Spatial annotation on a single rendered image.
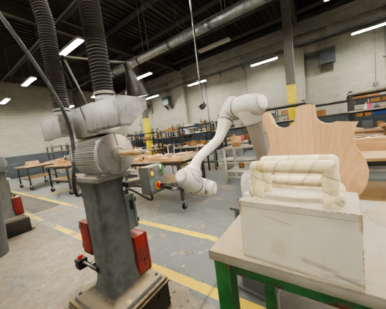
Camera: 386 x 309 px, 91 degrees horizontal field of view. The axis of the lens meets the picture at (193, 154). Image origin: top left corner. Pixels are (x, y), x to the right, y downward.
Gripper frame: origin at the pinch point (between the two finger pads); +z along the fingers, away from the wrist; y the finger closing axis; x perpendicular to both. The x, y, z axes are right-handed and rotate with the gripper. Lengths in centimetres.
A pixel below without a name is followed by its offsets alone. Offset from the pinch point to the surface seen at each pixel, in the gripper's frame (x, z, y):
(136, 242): -39.5, 21.0, -15.8
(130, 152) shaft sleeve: 27.6, -5.5, -28.5
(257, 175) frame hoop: 20, -80, -45
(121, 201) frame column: -6.6, 23.3, -20.4
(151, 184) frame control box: 2.3, 6.2, -6.0
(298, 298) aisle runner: -97, -74, 46
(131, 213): -19.2, 26.5, -12.0
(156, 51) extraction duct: 323, 344, 403
